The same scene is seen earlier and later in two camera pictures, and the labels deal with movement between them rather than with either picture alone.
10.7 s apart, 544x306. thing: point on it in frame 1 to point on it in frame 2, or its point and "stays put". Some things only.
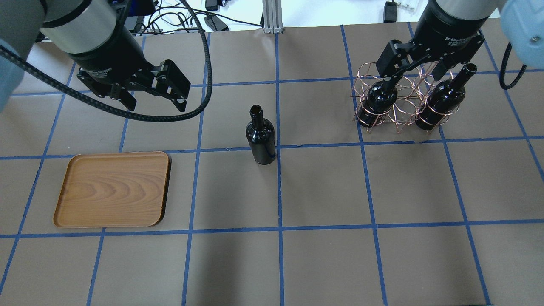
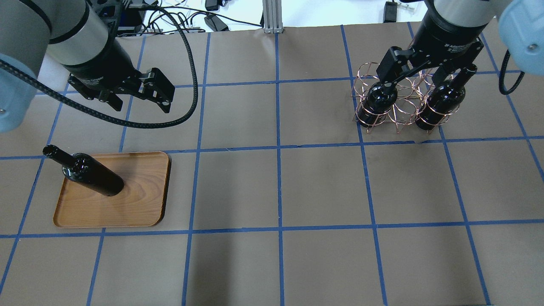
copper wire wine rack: x=414 y=97 stays put
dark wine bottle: x=260 y=136 to x=84 y=170
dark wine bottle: x=381 y=97 stays put
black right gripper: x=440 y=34 stays put
